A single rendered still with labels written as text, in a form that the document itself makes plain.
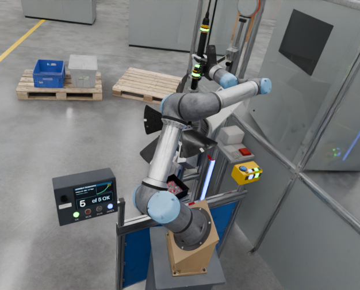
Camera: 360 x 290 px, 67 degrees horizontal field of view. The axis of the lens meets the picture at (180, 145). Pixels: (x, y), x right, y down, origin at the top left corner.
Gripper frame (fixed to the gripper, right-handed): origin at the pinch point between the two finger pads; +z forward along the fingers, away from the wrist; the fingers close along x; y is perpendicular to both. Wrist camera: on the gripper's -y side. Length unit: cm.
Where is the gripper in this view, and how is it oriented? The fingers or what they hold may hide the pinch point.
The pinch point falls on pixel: (196, 54)
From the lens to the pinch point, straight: 161.1
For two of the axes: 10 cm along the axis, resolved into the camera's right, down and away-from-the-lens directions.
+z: -4.4, -5.8, 6.9
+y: -1.5, 8.0, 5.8
